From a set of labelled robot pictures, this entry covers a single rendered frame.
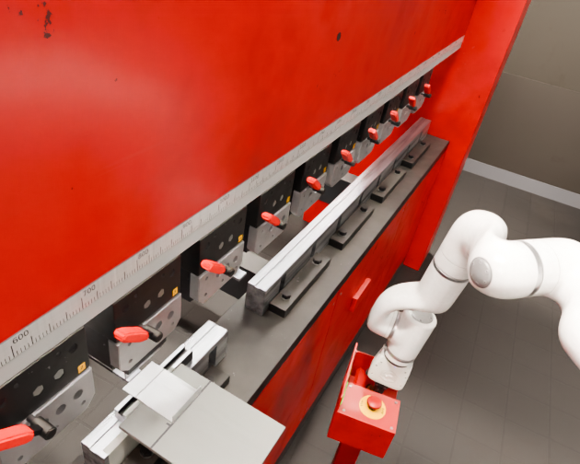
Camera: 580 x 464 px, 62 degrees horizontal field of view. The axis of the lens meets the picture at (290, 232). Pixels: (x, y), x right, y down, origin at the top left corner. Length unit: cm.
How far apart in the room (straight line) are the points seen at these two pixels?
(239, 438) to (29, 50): 76
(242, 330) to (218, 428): 39
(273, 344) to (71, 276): 76
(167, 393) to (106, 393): 127
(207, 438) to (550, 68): 395
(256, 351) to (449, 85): 186
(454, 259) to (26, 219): 79
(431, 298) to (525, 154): 357
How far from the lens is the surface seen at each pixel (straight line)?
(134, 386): 107
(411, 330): 124
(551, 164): 467
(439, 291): 112
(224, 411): 104
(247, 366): 126
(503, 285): 86
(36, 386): 73
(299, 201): 121
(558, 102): 451
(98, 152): 60
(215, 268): 87
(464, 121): 275
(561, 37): 442
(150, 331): 81
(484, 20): 265
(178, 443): 100
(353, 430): 139
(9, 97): 51
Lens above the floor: 186
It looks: 35 degrees down
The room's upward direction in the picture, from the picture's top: 11 degrees clockwise
